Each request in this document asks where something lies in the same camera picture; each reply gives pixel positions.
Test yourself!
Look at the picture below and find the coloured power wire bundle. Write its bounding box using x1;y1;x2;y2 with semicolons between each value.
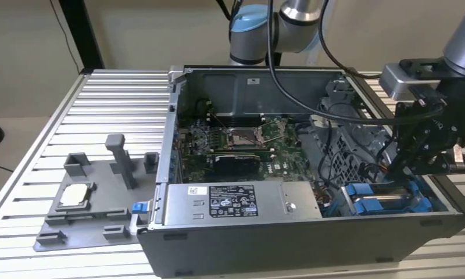
312;183;344;209

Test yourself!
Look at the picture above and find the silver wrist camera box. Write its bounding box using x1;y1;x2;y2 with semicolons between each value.
379;63;441;101

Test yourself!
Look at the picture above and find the grey disk bay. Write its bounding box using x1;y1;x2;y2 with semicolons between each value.
309;80;435;217

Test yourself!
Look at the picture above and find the silver case side handle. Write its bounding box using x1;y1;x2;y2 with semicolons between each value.
130;185;162;235

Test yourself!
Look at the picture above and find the black graphics card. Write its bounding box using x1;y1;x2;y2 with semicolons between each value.
207;153;265;178

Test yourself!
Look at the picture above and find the green motherboard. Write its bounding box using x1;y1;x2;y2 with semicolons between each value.
176;116;323;184

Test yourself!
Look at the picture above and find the grey parts rack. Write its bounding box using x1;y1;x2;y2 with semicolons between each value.
32;134;160;253

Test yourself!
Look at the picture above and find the silver power supply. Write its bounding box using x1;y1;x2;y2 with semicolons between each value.
162;181;323;226

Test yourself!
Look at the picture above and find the black looped wire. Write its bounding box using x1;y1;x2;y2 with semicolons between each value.
316;103;369;187

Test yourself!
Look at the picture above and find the thin black wall cable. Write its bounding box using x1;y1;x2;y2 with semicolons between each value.
48;0;82;74

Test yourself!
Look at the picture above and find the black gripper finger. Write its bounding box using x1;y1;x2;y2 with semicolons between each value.
429;145;465;177
385;139;419;183

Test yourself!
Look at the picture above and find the black disk wire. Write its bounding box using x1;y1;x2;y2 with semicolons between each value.
363;138;396;178

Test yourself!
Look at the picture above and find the black case fan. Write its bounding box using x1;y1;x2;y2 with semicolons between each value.
196;98;212;117

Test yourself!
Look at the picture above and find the CPU socket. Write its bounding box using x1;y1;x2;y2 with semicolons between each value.
224;126;267;149

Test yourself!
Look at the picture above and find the black PC case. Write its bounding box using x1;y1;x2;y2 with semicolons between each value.
137;65;465;277

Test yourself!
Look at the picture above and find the black frame post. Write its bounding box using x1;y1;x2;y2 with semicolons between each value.
57;0;105;69

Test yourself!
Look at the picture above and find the silver CPU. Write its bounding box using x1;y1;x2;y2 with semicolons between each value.
60;184;92;206

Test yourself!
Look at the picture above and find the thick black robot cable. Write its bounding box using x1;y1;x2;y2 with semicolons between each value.
317;0;385;80
267;0;443;126

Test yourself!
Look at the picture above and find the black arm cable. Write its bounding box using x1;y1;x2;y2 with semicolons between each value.
216;0;240;22

